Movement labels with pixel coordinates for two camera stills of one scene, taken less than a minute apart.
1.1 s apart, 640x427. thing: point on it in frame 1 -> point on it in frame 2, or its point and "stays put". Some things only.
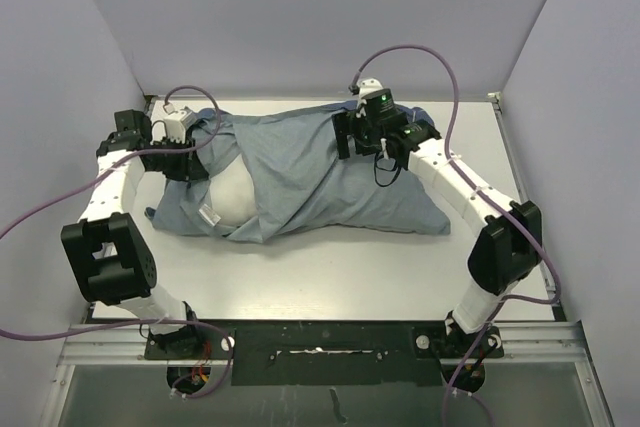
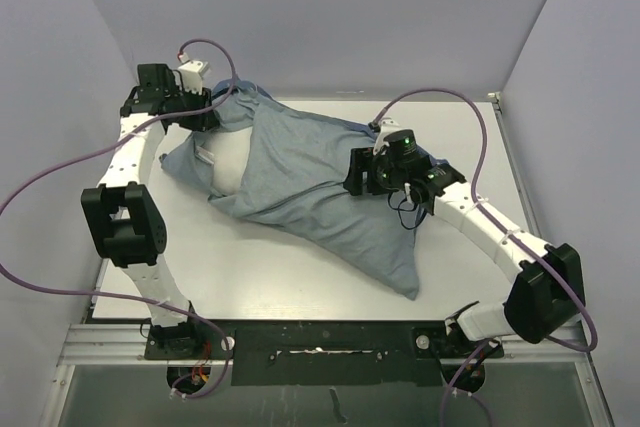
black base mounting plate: [279, 353] stays put
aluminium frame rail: [126, 344] stays put
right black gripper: [344, 124] -> [364, 161]
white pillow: [233, 191] -> [230, 149]
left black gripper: [189, 169] -> [202, 121]
